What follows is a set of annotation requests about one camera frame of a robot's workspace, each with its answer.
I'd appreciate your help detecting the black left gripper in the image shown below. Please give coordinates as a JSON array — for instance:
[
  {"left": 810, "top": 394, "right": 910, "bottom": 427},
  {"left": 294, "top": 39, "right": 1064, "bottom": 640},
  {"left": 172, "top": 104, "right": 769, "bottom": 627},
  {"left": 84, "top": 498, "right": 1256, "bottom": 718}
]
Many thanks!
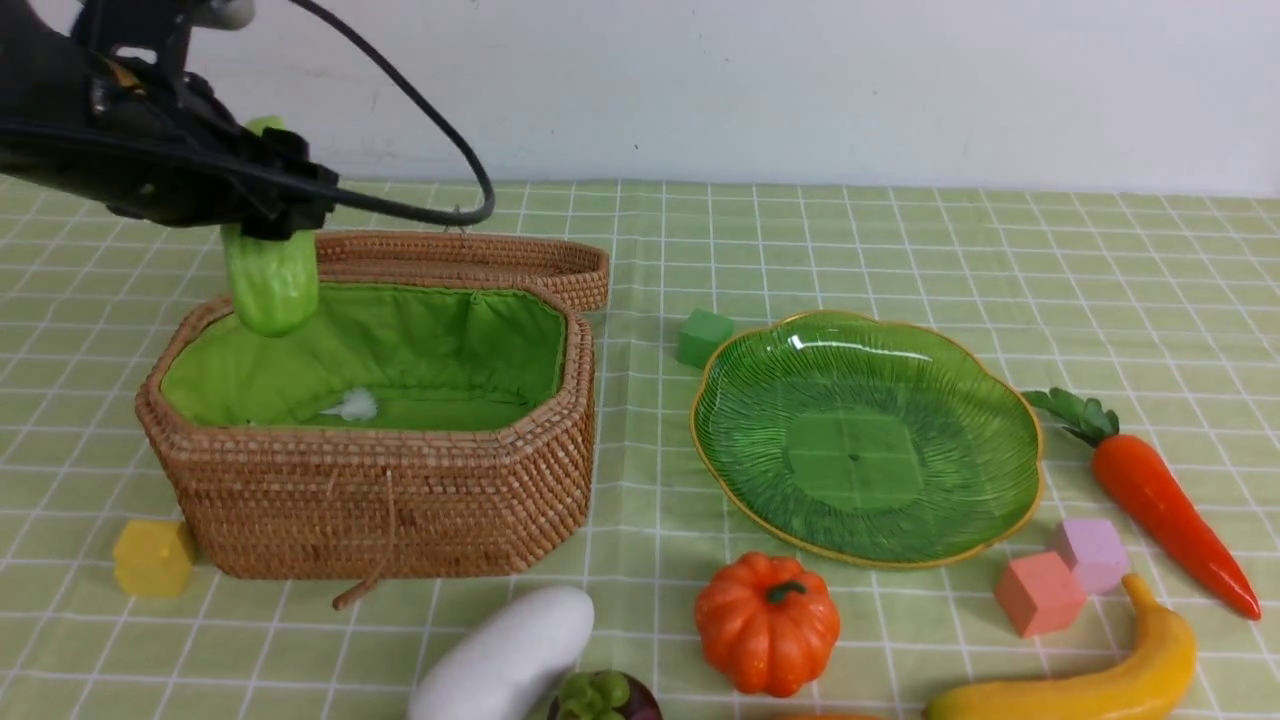
[{"left": 3, "top": 60, "right": 338, "bottom": 240}]

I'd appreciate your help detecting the green toy cucumber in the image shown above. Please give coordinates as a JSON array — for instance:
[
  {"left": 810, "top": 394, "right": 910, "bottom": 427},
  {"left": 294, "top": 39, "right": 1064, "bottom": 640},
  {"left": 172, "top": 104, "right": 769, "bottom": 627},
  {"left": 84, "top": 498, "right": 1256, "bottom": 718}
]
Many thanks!
[{"left": 221, "top": 115, "right": 321, "bottom": 338}]

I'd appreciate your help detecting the white toy eggplant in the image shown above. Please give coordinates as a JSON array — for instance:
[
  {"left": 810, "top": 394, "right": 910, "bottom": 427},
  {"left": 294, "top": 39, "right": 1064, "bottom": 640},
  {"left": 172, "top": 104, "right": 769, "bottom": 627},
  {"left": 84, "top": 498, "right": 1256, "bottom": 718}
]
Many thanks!
[{"left": 407, "top": 585, "right": 596, "bottom": 719}]

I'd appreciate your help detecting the purple toy mangosteen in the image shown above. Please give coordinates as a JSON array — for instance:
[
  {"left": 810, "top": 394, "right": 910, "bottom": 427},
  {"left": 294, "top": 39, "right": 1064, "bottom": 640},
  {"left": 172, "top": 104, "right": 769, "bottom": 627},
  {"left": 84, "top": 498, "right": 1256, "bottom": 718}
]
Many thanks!
[{"left": 547, "top": 669, "right": 663, "bottom": 720}]

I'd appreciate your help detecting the orange toy pumpkin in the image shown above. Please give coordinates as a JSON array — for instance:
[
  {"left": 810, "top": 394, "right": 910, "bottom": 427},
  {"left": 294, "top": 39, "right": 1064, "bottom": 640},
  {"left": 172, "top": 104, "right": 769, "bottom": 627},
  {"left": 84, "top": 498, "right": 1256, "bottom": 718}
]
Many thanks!
[{"left": 692, "top": 551, "right": 842, "bottom": 698}]

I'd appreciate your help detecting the orange toy mango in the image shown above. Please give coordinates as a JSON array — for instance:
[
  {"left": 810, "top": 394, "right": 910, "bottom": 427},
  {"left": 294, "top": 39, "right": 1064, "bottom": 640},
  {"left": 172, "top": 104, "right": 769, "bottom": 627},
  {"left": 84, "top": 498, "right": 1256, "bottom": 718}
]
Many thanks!
[{"left": 772, "top": 712, "right": 886, "bottom": 720}]

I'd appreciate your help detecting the orange toy carrot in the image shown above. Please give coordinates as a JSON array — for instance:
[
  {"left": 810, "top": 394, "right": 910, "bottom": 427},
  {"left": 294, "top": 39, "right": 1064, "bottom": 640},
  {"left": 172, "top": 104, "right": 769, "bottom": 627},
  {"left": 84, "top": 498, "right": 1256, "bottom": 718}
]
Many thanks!
[{"left": 1021, "top": 387, "right": 1263, "bottom": 623}]

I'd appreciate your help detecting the yellow toy banana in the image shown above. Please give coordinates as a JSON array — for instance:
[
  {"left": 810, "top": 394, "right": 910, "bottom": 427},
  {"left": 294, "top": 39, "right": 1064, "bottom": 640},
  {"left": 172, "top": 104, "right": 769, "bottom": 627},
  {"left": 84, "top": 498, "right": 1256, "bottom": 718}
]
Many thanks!
[{"left": 923, "top": 573, "right": 1198, "bottom": 719}]

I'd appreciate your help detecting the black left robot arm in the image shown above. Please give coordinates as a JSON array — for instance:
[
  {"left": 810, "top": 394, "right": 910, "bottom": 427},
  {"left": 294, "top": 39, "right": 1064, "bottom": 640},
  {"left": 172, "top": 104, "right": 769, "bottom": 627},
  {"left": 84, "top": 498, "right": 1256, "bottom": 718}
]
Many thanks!
[{"left": 1, "top": 1, "right": 338, "bottom": 240}]

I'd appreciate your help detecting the woven wicker basket green lining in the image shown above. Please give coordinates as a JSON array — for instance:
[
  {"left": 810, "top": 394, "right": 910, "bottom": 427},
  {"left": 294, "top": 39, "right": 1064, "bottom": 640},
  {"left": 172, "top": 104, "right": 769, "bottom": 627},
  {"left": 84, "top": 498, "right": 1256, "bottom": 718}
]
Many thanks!
[{"left": 134, "top": 275, "right": 598, "bottom": 582}]

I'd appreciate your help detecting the yellow foam cube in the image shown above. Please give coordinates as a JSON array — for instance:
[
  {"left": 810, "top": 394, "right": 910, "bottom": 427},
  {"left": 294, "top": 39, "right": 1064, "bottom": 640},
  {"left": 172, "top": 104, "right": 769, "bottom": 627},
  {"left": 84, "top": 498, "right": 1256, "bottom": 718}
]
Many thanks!
[{"left": 111, "top": 519, "right": 197, "bottom": 598}]

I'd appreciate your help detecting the woven wicker basket lid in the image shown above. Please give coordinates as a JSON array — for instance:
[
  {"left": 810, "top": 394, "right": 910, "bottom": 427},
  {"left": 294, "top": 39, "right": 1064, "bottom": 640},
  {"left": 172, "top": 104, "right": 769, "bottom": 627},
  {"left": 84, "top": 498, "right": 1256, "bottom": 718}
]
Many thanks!
[{"left": 316, "top": 229, "right": 611, "bottom": 313}]

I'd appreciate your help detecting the green foam cube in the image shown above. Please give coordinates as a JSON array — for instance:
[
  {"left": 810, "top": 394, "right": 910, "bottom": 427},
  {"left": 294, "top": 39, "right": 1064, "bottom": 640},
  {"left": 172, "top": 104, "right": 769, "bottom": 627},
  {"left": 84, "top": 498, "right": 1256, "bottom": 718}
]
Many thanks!
[{"left": 675, "top": 307, "right": 736, "bottom": 370}]

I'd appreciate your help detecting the green glass leaf plate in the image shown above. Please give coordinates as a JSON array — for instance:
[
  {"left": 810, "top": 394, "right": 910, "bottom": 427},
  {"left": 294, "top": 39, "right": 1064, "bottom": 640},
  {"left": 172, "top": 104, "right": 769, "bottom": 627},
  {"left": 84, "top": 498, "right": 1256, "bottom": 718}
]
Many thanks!
[{"left": 689, "top": 310, "right": 1046, "bottom": 569}]

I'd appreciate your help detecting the pink-red foam cube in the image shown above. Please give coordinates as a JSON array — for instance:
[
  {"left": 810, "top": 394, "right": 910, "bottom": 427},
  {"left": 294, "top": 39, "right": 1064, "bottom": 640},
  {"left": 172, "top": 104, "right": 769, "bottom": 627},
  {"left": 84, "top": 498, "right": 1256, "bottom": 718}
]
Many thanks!
[{"left": 993, "top": 551, "right": 1088, "bottom": 638}]

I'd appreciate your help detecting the purple foam cube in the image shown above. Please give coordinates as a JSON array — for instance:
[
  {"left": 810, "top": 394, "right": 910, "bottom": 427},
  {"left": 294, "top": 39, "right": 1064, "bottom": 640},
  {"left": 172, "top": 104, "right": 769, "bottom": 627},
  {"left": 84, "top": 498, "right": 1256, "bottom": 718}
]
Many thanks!
[{"left": 1050, "top": 518, "right": 1132, "bottom": 594}]

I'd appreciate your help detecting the green checkered tablecloth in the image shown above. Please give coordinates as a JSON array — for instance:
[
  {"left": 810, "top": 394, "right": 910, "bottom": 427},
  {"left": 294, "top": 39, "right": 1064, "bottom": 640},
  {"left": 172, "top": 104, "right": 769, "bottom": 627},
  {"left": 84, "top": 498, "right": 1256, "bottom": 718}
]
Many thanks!
[{"left": 1, "top": 179, "right": 1279, "bottom": 719}]

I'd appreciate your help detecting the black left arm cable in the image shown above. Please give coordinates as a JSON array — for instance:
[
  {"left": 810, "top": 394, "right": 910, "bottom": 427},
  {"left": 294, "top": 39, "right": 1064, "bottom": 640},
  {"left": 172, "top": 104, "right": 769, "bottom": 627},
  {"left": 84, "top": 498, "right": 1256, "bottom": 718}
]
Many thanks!
[{"left": 0, "top": 0, "right": 497, "bottom": 228}]

